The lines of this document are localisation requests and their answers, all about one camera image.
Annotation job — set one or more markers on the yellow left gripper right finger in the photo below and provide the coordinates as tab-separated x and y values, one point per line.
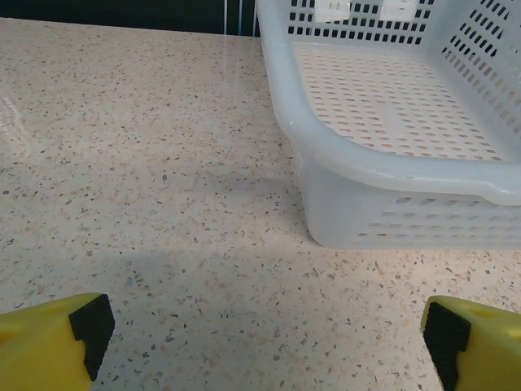
480	346

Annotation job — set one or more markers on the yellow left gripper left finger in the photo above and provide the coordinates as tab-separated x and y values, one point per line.
36	346

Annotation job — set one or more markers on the white perforated basket with stickers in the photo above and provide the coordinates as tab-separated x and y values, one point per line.
309	122

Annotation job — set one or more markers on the white sticker label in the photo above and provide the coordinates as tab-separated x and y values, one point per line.
334	9
399	8

